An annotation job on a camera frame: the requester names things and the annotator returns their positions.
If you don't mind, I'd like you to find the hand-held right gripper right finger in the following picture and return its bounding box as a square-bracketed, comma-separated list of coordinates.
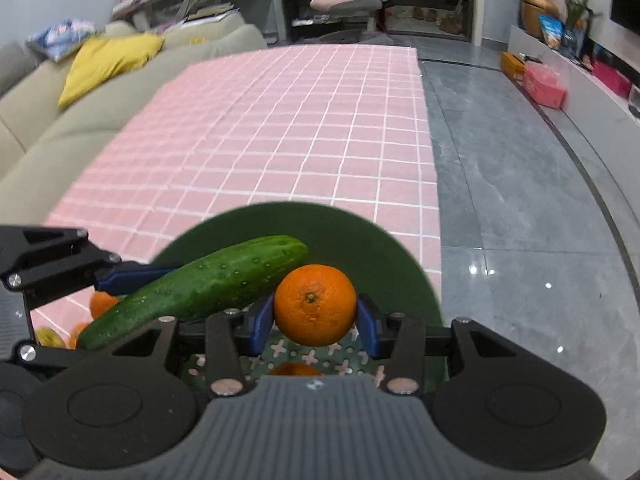
[356, 294, 501, 395]

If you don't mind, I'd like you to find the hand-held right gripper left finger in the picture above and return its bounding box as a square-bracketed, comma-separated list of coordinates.
[112, 294, 275, 395]

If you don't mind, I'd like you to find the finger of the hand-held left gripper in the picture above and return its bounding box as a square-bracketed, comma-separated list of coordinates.
[14, 341, 96, 370]
[0, 226, 173, 311]

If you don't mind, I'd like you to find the green cucumber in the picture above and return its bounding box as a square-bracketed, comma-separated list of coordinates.
[76, 235, 308, 352]

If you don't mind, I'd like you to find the green colander bowl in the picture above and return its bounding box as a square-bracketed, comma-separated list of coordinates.
[150, 201, 448, 396]

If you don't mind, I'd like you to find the beige sofa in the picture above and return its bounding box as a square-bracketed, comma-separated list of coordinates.
[0, 21, 267, 196]

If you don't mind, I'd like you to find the pink checked tablecloth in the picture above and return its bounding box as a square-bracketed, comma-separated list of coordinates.
[30, 44, 443, 376]

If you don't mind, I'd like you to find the yellow pillow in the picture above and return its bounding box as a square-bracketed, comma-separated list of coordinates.
[58, 34, 165, 108]

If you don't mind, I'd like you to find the blue printed pillow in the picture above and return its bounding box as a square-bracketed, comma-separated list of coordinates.
[26, 19, 98, 62]

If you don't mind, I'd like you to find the orange box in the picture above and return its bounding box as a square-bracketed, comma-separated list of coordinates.
[500, 51, 527, 82]

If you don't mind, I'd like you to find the pink storage box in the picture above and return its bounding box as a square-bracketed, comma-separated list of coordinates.
[522, 62, 569, 110]

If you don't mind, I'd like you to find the white television cabinet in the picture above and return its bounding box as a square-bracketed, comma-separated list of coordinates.
[509, 25, 640, 201]

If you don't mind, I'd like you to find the black shelf unit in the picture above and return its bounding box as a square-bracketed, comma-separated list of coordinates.
[276, 0, 351, 44]

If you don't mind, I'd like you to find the pink desk chair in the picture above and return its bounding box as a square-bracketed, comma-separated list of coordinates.
[309, 0, 397, 44]

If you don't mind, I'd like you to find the blue snack bag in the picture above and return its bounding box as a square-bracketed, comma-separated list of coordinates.
[539, 14, 567, 51]

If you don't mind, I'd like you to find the magenta box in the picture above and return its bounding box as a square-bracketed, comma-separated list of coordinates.
[592, 59, 632, 97]

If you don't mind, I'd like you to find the golden vase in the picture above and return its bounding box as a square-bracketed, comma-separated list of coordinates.
[520, 0, 561, 39]

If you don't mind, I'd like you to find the green plant in glass vase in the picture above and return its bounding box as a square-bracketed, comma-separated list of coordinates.
[557, 0, 608, 59]

